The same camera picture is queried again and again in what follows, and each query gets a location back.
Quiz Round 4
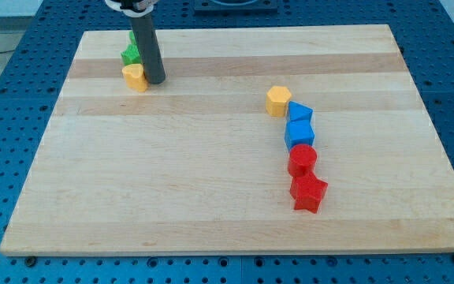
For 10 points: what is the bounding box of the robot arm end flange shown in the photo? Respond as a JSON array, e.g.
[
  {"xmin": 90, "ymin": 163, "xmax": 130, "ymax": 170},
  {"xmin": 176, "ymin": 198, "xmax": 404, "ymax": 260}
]
[{"xmin": 105, "ymin": 0, "xmax": 159, "ymax": 18}]

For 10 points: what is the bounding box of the yellow hexagon block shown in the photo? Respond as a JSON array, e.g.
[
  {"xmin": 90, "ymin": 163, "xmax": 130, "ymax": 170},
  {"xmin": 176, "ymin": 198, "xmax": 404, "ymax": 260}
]
[{"xmin": 266, "ymin": 86, "xmax": 292, "ymax": 117}]

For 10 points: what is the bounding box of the blue cube block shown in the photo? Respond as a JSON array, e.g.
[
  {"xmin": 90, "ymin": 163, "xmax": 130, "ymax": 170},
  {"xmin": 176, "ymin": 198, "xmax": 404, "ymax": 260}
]
[{"xmin": 285, "ymin": 120, "xmax": 314, "ymax": 151}]

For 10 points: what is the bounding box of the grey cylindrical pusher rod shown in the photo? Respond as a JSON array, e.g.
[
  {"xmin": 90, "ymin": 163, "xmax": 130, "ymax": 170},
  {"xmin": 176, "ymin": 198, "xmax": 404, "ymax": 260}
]
[{"xmin": 130, "ymin": 13, "xmax": 166, "ymax": 84}]

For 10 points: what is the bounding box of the green block behind rod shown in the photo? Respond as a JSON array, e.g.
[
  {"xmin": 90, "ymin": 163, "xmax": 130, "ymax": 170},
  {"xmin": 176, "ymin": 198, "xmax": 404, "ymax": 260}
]
[{"xmin": 128, "ymin": 30, "xmax": 136, "ymax": 45}]

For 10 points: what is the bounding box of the blue triangle block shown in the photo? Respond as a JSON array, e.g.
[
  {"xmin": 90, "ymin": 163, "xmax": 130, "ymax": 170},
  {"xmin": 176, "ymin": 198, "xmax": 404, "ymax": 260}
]
[{"xmin": 287, "ymin": 101, "xmax": 314, "ymax": 121}]

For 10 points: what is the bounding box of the green star block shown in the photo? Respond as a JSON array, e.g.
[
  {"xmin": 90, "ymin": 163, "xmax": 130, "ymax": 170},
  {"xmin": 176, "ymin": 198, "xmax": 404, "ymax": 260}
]
[{"xmin": 121, "ymin": 44, "xmax": 142, "ymax": 65}]

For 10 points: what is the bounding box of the yellow heart block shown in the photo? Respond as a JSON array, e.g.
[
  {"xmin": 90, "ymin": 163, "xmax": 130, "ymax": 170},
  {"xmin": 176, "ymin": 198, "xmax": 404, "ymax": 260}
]
[{"xmin": 121, "ymin": 64, "xmax": 148, "ymax": 92}]

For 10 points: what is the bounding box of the red star block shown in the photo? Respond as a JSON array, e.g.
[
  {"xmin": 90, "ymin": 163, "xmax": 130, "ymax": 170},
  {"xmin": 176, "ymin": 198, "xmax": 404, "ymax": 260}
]
[{"xmin": 289, "ymin": 173, "xmax": 328, "ymax": 214}]

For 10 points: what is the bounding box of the wooden board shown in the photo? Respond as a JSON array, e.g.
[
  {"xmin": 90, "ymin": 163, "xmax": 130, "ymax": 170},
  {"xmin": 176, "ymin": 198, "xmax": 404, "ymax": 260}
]
[{"xmin": 0, "ymin": 24, "xmax": 454, "ymax": 256}]

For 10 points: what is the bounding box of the red cylinder block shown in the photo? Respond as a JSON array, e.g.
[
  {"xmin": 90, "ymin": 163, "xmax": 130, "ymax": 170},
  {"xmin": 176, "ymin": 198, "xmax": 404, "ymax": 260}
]
[{"xmin": 287, "ymin": 144, "xmax": 318, "ymax": 178}]

